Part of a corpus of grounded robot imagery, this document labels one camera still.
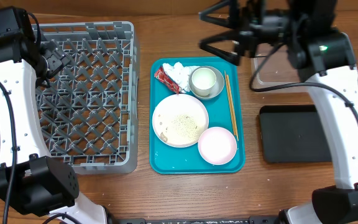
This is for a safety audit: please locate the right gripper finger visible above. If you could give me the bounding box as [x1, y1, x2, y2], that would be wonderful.
[198, 0, 239, 30]
[198, 30, 241, 66]

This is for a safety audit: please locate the grey bowl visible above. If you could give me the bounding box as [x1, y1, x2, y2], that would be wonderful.
[189, 66, 225, 100]

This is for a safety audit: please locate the white cup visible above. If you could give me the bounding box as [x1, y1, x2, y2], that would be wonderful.
[191, 67, 216, 97]

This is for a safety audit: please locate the white tissue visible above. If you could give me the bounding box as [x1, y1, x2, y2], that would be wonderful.
[162, 62, 200, 93]

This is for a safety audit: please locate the red snack wrapper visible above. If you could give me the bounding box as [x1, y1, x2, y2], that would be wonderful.
[154, 66, 181, 94]

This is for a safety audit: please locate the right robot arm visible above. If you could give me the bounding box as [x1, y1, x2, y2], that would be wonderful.
[199, 0, 358, 223]

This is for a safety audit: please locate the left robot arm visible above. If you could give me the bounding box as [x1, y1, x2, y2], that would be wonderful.
[0, 6, 115, 223]

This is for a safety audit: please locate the grey dishwasher rack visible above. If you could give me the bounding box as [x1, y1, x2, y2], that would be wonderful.
[0, 21, 139, 174]

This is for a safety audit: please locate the right wooden chopstick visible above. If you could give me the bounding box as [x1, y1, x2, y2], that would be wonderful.
[225, 72, 239, 141]

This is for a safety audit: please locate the wooden chopstick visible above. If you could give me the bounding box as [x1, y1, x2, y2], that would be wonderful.
[225, 72, 239, 141]
[224, 70, 239, 140]

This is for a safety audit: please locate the left wooden chopstick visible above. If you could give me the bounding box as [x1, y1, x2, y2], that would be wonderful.
[224, 70, 239, 140]

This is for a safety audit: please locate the clear plastic bin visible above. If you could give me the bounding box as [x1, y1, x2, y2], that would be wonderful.
[250, 44, 300, 88]

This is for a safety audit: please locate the teal serving tray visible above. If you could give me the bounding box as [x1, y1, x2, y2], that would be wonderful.
[149, 57, 246, 174]

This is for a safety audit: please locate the large white plate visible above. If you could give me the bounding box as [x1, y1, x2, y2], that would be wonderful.
[152, 94, 209, 148]

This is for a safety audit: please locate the small pink plate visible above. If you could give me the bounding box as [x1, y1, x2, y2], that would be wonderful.
[198, 127, 237, 166]

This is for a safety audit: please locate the black tray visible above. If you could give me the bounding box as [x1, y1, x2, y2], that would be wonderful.
[259, 105, 331, 163]

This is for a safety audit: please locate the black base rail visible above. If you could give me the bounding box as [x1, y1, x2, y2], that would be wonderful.
[118, 215, 278, 224]

